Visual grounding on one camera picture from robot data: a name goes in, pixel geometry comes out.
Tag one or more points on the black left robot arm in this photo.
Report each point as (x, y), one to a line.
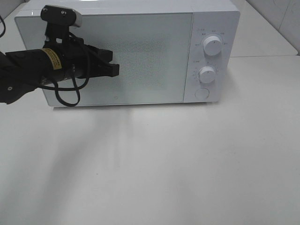
(22, 72)

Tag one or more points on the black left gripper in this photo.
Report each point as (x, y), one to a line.
(71, 57)

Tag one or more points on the white microwave knob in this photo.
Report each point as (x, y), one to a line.
(212, 45)
(207, 74)

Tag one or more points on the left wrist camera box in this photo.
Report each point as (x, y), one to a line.
(61, 16)

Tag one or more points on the white microwave oven body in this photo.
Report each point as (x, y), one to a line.
(219, 17)

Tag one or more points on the white microwave door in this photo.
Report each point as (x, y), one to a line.
(151, 50)

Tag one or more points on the round white door-release button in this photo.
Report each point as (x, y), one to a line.
(202, 94)

